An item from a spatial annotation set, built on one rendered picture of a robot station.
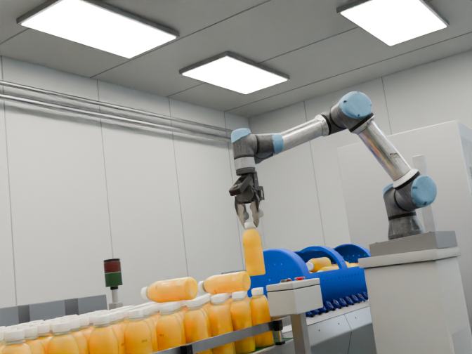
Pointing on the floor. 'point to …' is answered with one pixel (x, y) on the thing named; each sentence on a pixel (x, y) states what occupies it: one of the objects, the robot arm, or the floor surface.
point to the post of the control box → (300, 333)
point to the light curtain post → (432, 202)
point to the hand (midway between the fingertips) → (249, 224)
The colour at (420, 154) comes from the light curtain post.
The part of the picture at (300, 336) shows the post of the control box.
